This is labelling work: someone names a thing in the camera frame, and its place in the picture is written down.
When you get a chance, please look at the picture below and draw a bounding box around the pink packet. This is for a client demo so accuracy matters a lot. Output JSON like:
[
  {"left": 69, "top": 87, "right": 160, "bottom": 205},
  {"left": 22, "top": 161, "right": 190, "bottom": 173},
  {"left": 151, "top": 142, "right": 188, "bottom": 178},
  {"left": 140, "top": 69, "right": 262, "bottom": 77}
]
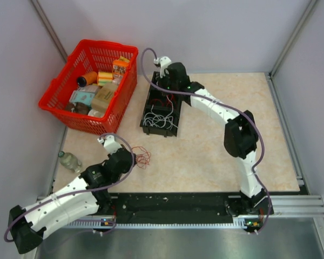
[{"left": 78, "top": 84, "right": 101, "bottom": 94}]

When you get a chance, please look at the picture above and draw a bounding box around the orange bottle black cap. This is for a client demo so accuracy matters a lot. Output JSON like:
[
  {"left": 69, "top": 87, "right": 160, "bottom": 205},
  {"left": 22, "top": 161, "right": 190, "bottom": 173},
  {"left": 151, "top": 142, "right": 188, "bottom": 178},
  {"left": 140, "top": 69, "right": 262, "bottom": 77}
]
[{"left": 76, "top": 71, "right": 98, "bottom": 87}]

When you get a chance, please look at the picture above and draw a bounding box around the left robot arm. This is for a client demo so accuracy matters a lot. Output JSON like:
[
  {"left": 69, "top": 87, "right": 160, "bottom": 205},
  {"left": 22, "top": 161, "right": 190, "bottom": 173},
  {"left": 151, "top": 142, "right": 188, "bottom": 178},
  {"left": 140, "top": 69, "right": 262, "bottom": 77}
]
[{"left": 8, "top": 147, "right": 136, "bottom": 254}]

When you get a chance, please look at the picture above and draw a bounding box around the red plastic basket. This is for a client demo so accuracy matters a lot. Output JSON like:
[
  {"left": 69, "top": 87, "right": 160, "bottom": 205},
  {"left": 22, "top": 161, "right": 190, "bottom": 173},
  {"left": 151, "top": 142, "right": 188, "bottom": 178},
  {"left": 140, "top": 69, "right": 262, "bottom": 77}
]
[{"left": 38, "top": 39, "right": 139, "bottom": 135}]

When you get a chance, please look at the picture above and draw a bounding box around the orange snack box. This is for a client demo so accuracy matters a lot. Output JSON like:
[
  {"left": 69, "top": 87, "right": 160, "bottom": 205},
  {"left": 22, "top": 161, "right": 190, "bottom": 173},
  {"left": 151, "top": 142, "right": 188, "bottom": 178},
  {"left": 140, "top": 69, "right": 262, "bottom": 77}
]
[{"left": 112, "top": 56, "right": 130, "bottom": 80}]

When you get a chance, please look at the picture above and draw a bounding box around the teal packet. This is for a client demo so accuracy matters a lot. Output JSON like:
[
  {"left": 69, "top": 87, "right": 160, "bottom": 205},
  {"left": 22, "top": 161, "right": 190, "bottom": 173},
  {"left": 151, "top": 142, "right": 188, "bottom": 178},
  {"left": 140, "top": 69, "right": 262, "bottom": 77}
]
[{"left": 69, "top": 90, "right": 95, "bottom": 106}]

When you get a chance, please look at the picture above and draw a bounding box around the red cable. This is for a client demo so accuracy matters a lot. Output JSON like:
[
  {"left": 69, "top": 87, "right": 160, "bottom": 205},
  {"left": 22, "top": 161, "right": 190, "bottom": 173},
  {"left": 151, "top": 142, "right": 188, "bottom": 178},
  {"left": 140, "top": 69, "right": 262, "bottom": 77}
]
[
  {"left": 131, "top": 145, "right": 152, "bottom": 170},
  {"left": 150, "top": 93, "right": 180, "bottom": 108}
]

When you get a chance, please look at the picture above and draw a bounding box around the brown cardboard box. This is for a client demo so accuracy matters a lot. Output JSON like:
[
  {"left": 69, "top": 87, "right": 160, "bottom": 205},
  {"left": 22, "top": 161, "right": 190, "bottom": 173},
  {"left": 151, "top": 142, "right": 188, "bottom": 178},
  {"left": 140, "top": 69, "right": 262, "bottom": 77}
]
[{"left": 91, "top": 83, "right": 118, "bottom": 113}]

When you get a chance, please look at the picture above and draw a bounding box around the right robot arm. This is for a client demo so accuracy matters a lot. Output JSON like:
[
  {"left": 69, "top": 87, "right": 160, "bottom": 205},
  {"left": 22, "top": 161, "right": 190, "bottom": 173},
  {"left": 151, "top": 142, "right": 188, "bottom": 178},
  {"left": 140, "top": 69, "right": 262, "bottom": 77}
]
[{"left": 154, "top": 57, "right": 266, "bottom": 216}]

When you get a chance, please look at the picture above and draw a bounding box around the dark brown round item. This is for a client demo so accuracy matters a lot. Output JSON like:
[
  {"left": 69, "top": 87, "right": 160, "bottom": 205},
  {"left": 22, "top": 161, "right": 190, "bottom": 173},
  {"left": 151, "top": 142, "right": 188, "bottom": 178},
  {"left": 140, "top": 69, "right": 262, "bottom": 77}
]
[{"left": 64, "top": 102, "right": 90, "bottom": 115}]

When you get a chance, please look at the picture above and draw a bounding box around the black three-compartment tray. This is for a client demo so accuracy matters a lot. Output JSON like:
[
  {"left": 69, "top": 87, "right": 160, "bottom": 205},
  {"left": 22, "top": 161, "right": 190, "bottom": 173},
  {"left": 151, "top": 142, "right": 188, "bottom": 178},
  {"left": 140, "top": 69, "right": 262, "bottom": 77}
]
[{"left": 140, "top": 86, "right": 182, "bottom": 138}]

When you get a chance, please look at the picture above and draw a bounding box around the yellow green sponge pack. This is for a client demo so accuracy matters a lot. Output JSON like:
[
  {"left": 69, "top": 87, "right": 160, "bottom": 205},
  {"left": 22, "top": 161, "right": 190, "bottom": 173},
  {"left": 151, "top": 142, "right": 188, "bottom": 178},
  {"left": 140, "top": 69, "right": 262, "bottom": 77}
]
[{"left": 97, "top": 71, "right": 113, "bottom": 86}]

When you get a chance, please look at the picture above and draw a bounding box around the white cup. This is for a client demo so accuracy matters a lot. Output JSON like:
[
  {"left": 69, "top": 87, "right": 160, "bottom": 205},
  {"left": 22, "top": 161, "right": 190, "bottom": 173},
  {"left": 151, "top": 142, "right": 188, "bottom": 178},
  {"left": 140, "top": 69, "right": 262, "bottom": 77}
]
[{"left": 87, "top": 109, "right": 105, "bottom": 118}]

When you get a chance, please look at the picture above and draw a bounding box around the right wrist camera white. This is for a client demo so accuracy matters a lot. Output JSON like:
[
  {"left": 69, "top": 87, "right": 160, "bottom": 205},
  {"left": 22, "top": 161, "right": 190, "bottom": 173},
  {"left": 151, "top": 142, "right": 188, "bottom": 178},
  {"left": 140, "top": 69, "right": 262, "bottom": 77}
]
[{"left": 153, "top": 56, "right": 172, "bottom": 78}]

